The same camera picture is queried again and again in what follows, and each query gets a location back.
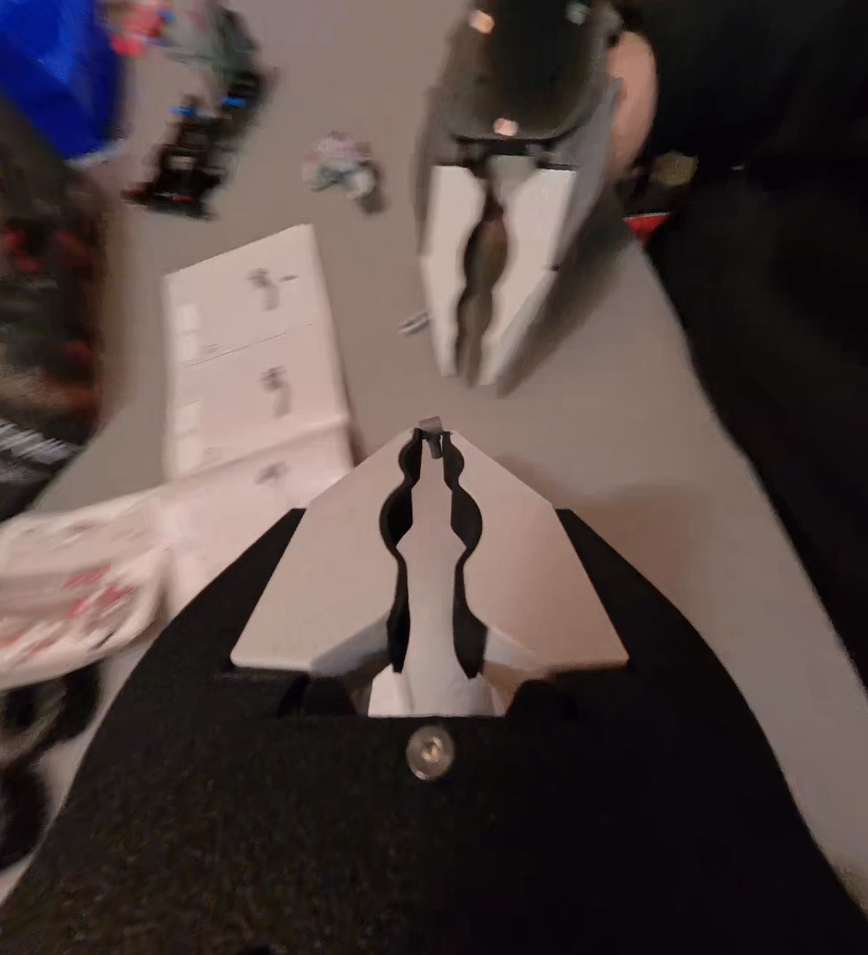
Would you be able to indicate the grey red toy vehicle body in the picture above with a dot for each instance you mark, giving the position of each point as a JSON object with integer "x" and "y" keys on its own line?
{"x": 344, "y": 168}

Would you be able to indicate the red grey sticker sheet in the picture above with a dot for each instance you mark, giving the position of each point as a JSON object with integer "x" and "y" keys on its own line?
{"x": 54, "y": 597}

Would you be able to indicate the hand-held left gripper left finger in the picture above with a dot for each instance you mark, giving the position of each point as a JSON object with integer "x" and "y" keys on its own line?
{"x": 315, "y": 582}

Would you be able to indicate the person's right hand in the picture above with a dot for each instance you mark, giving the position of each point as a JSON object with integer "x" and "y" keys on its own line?
{"x": 639, "y": 97}

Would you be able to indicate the person's right forearm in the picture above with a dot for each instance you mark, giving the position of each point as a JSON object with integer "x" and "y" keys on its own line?
{"x": 762, "y": 74}

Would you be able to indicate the blue plastic bin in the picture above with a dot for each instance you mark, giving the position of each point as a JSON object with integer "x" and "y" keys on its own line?
{"x": 39, "y": 67}

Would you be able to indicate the open instruction booklet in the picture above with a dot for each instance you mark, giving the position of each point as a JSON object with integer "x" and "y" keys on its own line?
{"x": 255, "y": 358}

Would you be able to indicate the black toy set box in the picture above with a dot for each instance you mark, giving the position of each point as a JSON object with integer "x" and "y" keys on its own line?
{"x": 16, "y": 298}

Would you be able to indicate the grey bent toy beam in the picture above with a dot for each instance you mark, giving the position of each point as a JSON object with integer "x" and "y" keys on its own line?
{"x": 413, "y": 324}

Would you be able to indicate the black toy car chassis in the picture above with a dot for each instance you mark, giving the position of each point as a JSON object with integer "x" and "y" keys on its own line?
{"x": 188, "y": 157}

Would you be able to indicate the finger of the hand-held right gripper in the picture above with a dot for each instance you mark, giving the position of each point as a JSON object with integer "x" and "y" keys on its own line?
{"x": 445, "y": 246}
{"x": 535, "y": 239}

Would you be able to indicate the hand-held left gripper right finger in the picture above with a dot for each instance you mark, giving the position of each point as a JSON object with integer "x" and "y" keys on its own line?
{"x": 546, "y": 582}

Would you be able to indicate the small grey toy pin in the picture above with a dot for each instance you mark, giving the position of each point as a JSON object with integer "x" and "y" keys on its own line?
{"x": 432, "y": 436}

